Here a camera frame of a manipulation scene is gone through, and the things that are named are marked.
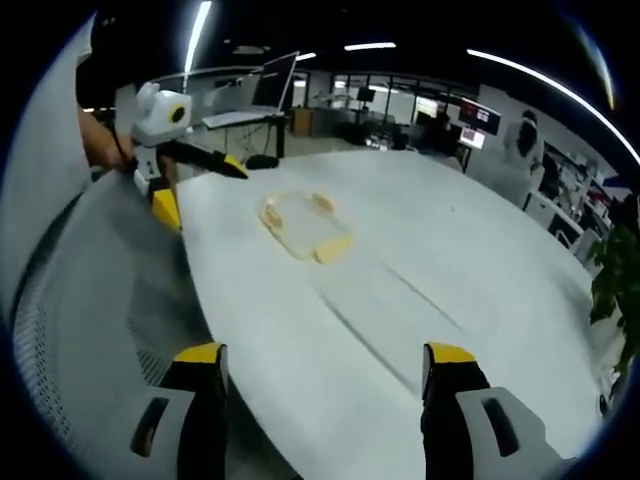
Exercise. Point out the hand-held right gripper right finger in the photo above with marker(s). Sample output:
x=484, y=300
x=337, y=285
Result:
x=450, y=425

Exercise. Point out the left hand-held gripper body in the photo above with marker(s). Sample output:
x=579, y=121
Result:
x=157, y=120

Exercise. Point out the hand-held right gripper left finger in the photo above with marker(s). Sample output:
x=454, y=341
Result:
x=200, y=425

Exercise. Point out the yellow plastic buckle part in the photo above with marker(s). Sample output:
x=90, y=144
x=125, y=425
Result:
x=321, y=202
x=272, y=214

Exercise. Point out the clear container with yellow clips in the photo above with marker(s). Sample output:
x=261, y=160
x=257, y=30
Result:
x=332, y=250

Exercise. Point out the black computer mouse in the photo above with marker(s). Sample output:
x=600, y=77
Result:
x=261, y=162

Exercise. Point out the glass partition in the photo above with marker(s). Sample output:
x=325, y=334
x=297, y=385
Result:
x=210, y=95

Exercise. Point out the long ceiling light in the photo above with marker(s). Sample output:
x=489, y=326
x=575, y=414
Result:
x=550, y=82
x=197, y=35
x=370, y=46

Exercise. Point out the open laptop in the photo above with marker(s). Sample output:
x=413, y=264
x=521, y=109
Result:
x=272, y=82

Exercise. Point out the grey mesh office chair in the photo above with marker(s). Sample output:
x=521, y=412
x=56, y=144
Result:
x=90, y=325

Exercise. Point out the green potted plant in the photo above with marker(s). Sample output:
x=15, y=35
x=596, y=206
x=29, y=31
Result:
x=617, y=280

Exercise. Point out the white cabinet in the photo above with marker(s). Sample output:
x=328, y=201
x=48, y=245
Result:
x=555, y=215

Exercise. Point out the small lit monitor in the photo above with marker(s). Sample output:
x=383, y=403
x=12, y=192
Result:
x=472, y=137

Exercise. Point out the red lit monitor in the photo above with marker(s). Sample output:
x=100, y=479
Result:
x=481, y=115

